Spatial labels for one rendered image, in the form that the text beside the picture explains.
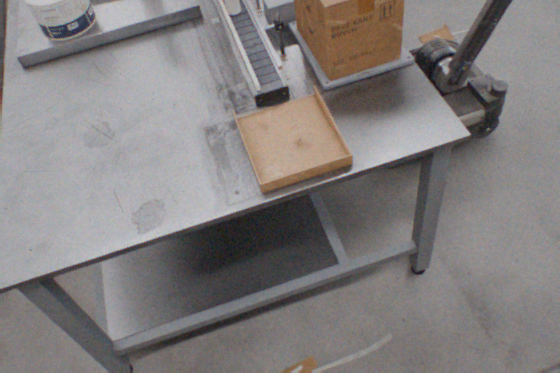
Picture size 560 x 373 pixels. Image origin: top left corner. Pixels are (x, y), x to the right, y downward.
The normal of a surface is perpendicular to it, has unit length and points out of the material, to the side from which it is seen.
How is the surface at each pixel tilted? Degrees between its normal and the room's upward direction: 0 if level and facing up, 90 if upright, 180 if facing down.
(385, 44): 90
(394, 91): 0
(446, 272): 0
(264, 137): 0
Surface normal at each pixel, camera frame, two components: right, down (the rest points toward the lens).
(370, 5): 0.32, 0.70
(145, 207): -0.12, -0.63
